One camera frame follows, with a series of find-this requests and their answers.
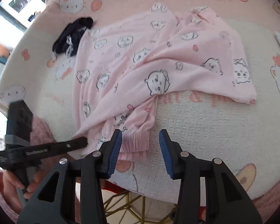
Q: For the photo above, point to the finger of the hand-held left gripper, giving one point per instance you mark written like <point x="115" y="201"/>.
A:
<point x="70" y="143"/>

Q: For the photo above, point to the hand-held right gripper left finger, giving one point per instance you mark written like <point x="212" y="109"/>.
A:
<point x="115" y="149"/>

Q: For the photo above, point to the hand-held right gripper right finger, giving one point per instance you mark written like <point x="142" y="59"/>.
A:
<point x="165" y="149"/>

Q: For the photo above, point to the pink printed pajama pants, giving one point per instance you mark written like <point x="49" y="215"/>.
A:
<point x="135" y="58"/>

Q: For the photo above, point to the person's left hand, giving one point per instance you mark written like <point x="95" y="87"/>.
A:
<point x="10" y="182"/>

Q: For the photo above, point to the pink fluffy robe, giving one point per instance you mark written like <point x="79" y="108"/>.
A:
<point x="40" y="130"/>

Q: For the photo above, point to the pink cat printed blanket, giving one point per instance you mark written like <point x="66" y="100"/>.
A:
<point x="200" y="130"/>

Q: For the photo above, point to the navy striped garment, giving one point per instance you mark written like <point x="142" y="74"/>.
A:
<point x="71" y="37"/>

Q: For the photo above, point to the window frame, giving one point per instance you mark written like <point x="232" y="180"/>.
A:
<point x="9" y="14"/>

